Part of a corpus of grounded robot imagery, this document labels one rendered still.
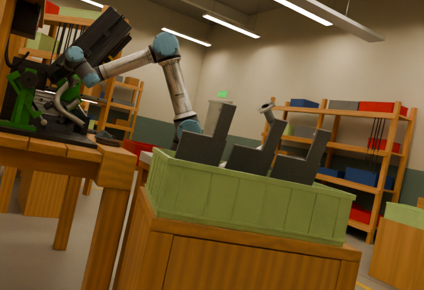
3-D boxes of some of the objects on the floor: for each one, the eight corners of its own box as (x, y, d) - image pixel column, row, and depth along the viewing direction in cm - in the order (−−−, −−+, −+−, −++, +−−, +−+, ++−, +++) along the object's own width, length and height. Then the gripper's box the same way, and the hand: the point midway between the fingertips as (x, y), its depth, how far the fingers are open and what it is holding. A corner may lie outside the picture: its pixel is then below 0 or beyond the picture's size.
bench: (65, 246, 299) (91, 133, 301) (90, 367, 164) (136, 160, 165) (-41, 237, 271) (-12, 113, 272) (-117, 377, 135) (-58, 126, 137)
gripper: (91, 74, 195) (84, 86, 213) (69, 43, 193) (64, 58, 211) (76, 82, 191) (70, 94, 209) (53, 52, 189) (50, 65, 207)
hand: (63, 78), depth 208 cm, fingers open, 12 cm apart
